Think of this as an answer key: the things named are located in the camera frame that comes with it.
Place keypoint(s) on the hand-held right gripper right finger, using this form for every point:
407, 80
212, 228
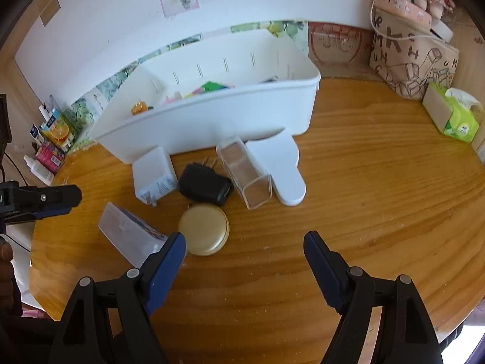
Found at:
326, 273

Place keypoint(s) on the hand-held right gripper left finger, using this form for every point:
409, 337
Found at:
166, 269

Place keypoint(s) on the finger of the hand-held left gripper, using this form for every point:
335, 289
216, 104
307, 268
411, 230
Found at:
53, 199

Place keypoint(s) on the translucent plastic case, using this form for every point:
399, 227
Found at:
129, 235

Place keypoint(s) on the round gold tin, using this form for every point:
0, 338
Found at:
204, 231

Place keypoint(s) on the black charger plug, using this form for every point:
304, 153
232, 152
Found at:
202, 185

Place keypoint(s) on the white charger plug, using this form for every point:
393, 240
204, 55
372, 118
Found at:
155, 176

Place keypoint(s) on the white plastic paddle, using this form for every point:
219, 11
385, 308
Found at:
284, 170

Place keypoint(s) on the clear rectangular plastic box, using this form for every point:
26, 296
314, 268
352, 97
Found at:
242, 170

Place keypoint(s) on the green bottle with gold cap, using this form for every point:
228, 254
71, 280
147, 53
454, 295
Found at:
139, 108

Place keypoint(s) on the white plastic storage bin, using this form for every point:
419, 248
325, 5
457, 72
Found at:
212, 121

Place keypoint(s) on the multicoloured puzzle cube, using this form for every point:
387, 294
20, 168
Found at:
210, 86

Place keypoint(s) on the person's left hand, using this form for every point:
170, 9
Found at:
5, 284

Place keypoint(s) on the white spray bottle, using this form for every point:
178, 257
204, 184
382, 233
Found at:
39, 172

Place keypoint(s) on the pink can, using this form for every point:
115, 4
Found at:
51, 157

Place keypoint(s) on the white blue tube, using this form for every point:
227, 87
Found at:
36, 134

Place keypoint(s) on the orange juice carton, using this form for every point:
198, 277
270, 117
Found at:
57, 129

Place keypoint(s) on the brown tape patch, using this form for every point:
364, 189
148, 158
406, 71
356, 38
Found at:
49, 11

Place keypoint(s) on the green tissue pack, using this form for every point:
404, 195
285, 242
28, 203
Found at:
460, 121

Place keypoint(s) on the printed canvas bag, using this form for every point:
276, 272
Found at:
405, 60

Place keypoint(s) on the cardboard with red drawing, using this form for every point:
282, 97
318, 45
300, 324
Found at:
337, 45

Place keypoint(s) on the small white adapter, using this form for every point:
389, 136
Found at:
441, 28

